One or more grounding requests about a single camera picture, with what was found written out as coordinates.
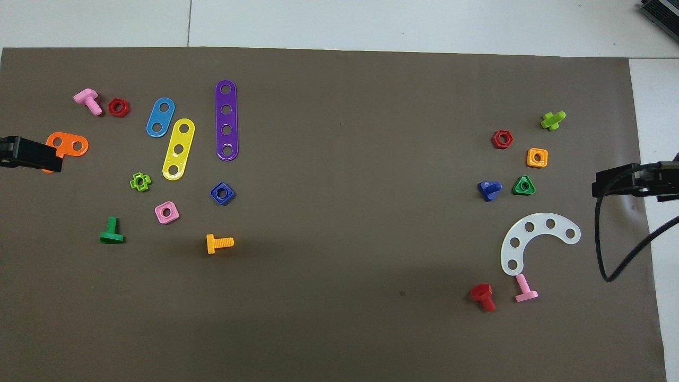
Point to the red hex-head plastic screw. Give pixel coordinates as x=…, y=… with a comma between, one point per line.
x=481, y=293

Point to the lime cross-head plastic screw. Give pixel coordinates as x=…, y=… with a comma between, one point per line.
x=551, y=121

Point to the dark green plastic screw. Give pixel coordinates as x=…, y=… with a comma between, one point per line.
x=112, y=232

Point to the white curved five-hole strip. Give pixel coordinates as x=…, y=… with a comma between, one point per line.
x=539, y=221

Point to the purple four-hole plastic strip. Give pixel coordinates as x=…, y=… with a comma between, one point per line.
x=226, y=119

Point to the pink plastic screw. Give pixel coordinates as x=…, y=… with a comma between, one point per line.
x=525, y=291
x=86, y=97

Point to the brown table mat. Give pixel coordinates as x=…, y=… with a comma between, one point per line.
x=345, y=212

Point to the grey ribbed device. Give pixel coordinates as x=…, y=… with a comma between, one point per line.
x=663, y=11

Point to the blue triangle-head plastic screw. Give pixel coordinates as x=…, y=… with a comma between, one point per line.
x=489, y=190

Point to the green triangular plastic nut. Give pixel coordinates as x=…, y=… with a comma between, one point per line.
x=518, y=189

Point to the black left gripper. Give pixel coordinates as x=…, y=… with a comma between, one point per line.
x=24, y=151

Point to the pink square plastic nut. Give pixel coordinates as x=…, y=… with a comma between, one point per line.
x=160, y=213

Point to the blue two-hole plastic strip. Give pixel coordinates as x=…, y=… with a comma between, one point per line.
x=159, y=118

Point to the yellow three-hole plastic strip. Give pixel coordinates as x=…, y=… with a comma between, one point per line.
x=181, y=139

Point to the red hexagonal plastic nut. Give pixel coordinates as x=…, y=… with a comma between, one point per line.
x=113, y=107
x=496, y=139

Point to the orange plastic screw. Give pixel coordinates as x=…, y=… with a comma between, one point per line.
x=217, y=243

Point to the green cross-shaped plastic nut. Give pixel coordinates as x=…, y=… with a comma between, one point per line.
x=135, y=182

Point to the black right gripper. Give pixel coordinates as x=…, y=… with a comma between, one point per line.
x=644, y=180

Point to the orange square plastic nut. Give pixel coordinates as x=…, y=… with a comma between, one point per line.
x=531, y=158

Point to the blue square plastic nut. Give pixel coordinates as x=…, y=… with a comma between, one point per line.
x=222, y=193

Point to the orange three-hole corner plate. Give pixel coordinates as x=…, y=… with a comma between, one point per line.
x=68, y=144

